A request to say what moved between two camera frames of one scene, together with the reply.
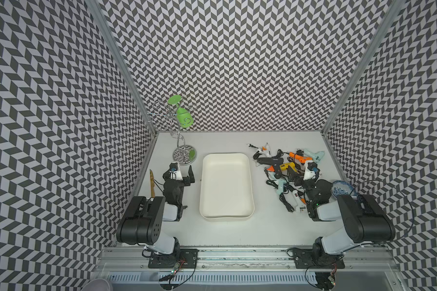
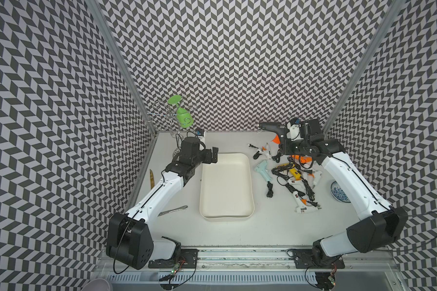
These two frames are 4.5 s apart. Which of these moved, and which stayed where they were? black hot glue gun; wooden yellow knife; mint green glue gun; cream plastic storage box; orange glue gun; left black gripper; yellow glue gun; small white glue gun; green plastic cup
Moved: yellow glue gun; mint green glue gun; left black gripper; black hot glue gun
Stayed: cream plastic storage box; green plastic cup; wooden yellow knife; small white glue gun; orange glue gun
